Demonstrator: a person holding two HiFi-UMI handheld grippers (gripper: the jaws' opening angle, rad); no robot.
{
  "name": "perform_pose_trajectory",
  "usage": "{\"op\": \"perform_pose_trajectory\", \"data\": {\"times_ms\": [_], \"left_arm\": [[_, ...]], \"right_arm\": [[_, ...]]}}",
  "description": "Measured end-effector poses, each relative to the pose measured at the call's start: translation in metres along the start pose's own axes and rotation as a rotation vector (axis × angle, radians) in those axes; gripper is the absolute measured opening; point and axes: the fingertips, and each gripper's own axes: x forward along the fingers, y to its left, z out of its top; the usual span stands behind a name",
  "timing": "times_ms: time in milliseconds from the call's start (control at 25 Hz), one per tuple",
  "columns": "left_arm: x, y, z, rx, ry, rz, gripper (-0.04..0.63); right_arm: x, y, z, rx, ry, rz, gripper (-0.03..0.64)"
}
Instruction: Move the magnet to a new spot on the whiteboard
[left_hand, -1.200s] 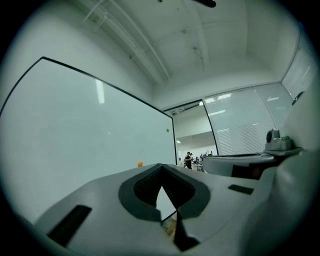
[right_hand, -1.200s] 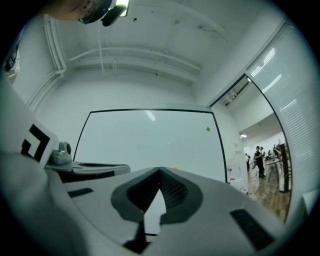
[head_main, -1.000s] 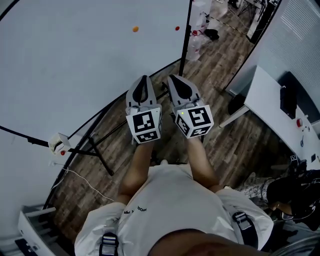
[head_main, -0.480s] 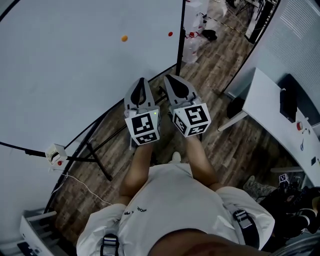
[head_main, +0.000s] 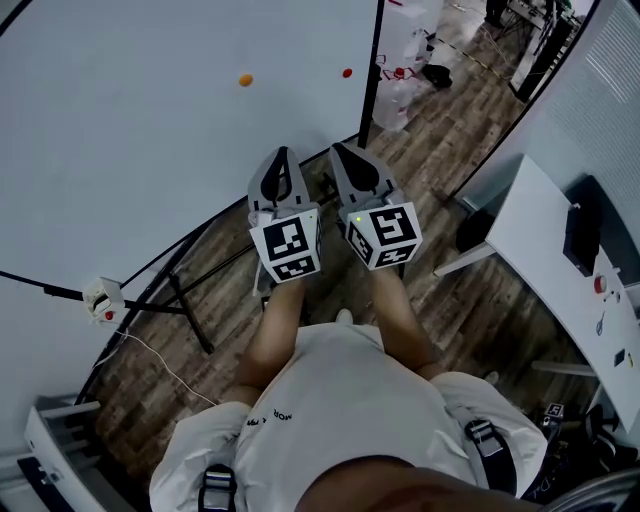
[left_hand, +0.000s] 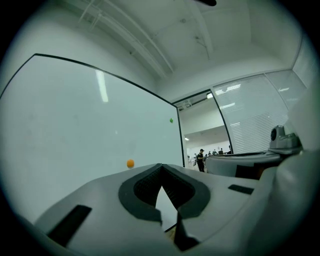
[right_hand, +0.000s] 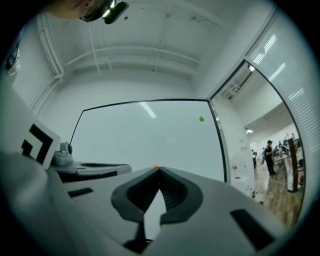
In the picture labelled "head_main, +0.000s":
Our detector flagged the black floor item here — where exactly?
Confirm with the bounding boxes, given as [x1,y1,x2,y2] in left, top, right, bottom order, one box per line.
[421,63,454,90]

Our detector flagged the black whiteboard stand legs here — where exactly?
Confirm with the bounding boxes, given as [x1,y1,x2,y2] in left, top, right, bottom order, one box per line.
[119,172,351,355]

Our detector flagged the person's right harness strap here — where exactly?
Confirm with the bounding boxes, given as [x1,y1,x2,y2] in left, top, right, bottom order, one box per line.
[463,418,516,496]

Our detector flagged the person's left harness strap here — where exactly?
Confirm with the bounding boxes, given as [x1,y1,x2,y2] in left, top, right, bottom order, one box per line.
[198,463,237,512]

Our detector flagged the large white desk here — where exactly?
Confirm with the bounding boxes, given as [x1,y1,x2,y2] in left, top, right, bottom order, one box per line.
[433,153,640,434]

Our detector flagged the person's right forearm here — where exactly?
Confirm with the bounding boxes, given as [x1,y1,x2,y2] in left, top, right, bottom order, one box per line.
[367,264,447,380]

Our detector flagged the large clear water bottle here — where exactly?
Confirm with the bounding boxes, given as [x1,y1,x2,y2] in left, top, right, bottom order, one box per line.
[372,64,422,133]

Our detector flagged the white plastic bag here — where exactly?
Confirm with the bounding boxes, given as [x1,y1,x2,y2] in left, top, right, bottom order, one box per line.
[384,0,445,66]

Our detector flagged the white box with red button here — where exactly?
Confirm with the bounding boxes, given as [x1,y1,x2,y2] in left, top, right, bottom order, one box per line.
[82,276,126,329]

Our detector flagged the black bin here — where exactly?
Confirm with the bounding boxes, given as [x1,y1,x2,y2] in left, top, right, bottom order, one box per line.
[455,208,496,254]

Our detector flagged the black desk mat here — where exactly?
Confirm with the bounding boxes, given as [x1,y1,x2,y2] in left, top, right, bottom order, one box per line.
[17,455,56,512]

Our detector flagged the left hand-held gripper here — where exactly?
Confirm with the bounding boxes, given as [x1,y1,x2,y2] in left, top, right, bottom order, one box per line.
[247,145,324,285]

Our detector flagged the person's harness strap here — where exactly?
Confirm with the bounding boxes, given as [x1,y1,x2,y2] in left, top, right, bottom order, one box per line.
[463,418,516,496]
[198,463,237,512]

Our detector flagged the person's left forearm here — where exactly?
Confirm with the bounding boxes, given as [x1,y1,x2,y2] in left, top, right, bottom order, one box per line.
[234,277,307,390]

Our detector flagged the person's white shirt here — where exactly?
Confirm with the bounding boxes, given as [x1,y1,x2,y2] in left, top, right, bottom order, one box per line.
[149,322,549,512]

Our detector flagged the person's face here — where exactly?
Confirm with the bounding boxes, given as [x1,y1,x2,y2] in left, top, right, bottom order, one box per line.
[297,454,541,512]

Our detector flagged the large black-framed whiteboard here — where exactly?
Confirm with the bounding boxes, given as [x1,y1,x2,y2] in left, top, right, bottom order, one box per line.
[0,0,387,302]

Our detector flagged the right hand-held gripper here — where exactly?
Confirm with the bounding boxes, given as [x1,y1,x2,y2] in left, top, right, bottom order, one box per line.
[328,141,424,272]

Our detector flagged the black box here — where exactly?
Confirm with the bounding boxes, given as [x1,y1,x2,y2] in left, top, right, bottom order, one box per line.
[562,202,604,277]

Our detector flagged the narrow white desk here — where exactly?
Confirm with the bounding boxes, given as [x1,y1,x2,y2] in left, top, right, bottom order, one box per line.
[17,394,126,512]

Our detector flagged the white floor cable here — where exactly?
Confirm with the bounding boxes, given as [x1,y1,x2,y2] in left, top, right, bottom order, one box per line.
[92,327,219,407]

